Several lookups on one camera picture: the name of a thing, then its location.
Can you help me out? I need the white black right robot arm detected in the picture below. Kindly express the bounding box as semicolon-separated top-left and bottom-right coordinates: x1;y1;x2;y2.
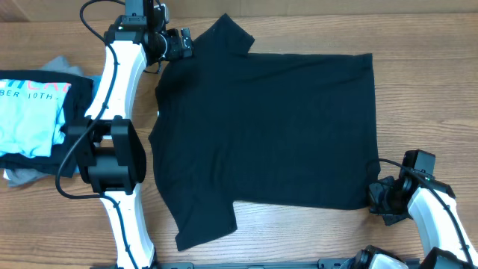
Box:
366;149;477;268

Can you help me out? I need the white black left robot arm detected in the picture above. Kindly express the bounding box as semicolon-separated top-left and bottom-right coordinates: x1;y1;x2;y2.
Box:
65;0;193;268

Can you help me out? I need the folded blue shirt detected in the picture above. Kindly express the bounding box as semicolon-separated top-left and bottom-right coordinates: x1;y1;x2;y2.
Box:
89;75;102;99

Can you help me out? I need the folded black printed t-shirt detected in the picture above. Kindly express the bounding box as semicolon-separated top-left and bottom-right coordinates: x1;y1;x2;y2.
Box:
1;70;93;175

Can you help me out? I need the folded grey shirt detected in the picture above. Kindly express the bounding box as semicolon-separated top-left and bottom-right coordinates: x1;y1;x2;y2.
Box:
3;56;84;188

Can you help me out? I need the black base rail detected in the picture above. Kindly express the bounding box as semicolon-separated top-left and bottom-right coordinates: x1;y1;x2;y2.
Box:
89;257;359;269

